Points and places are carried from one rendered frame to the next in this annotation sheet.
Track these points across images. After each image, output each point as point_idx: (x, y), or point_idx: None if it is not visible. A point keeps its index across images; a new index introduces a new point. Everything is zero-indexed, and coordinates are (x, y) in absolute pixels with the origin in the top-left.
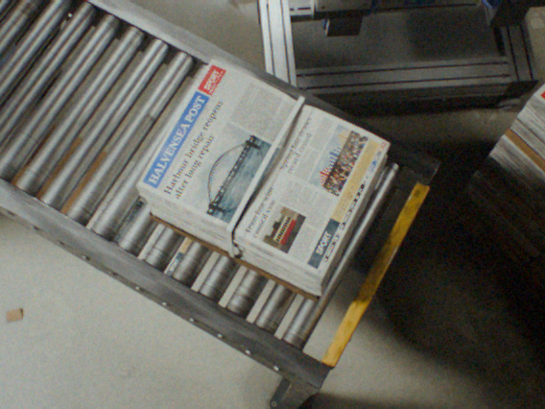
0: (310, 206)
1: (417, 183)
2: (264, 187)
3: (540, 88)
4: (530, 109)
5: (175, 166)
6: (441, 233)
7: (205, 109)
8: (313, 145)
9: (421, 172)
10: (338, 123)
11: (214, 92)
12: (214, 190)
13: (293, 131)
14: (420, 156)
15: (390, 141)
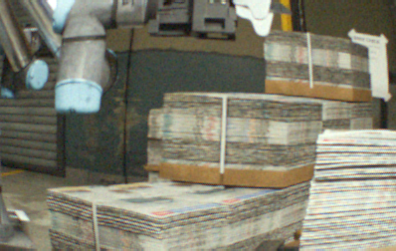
0: (395, 134)
1: (297, 231)
2: None
3: (152, 216)
4: (165, 239)
5: None
6: None
7: (368, 140)
8: (355, 134)
9: (280, 241)
10: (328, 131)
11: (350, 139)
12: None
13: (350, 136)
14: (264, 243)
15: (259, 249)
